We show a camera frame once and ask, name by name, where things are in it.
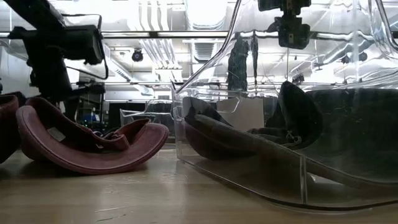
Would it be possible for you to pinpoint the clear plastic bin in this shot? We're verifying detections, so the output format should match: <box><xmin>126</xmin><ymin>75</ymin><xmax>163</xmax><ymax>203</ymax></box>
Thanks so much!
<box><xmin>170</xmin><ymin>0</ymin><xmax>398</xmax><ymax>213</ymax></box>
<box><xmin>119</xmin><ymin>98</ymin><xmax>175</xmax><ymax>147</ymax></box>

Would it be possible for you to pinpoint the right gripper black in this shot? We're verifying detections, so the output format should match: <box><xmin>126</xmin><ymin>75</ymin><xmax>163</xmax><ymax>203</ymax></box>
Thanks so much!
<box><xmin>275</xmin><ymin>15</ymin><xmax>312</xmax><ymax>50</ymax></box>

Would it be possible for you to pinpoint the dark equipment rack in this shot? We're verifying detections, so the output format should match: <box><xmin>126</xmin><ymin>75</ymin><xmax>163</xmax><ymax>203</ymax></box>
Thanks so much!
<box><xmin>76</xmin><ymin>93</ymin><xmax>108</xmax><ymax>131</ymax></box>

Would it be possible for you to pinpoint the maroon cloth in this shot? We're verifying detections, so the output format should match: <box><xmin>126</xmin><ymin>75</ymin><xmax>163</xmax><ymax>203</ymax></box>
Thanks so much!
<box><xmin>0</xmin><ymin>91</ymin><xmax>170</xmax><ymax>175</ymax></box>

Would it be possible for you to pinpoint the green cactus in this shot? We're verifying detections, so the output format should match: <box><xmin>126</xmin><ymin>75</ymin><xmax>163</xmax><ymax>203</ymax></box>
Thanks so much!
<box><xmin>227</xmin><ymin>32</ymin><xmax>259</xmax><ymax>91</ymax></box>

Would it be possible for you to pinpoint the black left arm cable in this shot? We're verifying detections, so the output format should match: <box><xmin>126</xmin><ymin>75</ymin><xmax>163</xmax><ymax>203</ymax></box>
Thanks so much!
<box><xmin>60</xmin><ymin>12</ymin><xmax>109</xmax><ymax>80</ymax></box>

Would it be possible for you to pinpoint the black round ceiling fixture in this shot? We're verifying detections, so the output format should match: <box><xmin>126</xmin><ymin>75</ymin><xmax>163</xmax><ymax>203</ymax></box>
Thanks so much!
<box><xmin>131</xmin><ymin>49</ymin><xmax>144</xmax><ymax>63</ymax></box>

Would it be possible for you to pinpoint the dark olive cap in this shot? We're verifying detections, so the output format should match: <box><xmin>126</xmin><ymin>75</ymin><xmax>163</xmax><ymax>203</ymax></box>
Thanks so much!
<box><xmin>183</xmin><ymin>80</ymin><xmax>398</xmax><ymax>190</ymax></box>

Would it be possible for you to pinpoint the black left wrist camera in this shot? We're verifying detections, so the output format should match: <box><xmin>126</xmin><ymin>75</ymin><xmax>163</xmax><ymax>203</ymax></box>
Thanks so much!
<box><xmin>62</xmin><ymin>24</ymin><xmax>106</xmax><ymax>65</ymax></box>

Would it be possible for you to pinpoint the white plant pot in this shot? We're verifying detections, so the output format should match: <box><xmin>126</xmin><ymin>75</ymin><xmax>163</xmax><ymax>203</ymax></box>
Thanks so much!
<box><xmin>216</xmin><ymin>96</ymin><xmax>265</xmax><ymax>132</ymax></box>

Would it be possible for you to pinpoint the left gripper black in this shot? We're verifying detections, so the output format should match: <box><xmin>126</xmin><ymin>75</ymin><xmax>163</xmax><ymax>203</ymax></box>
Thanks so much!
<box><xmin>7</xmin><ymin>26</ymin><xmax>81</xmax><ymax>123</ymax></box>

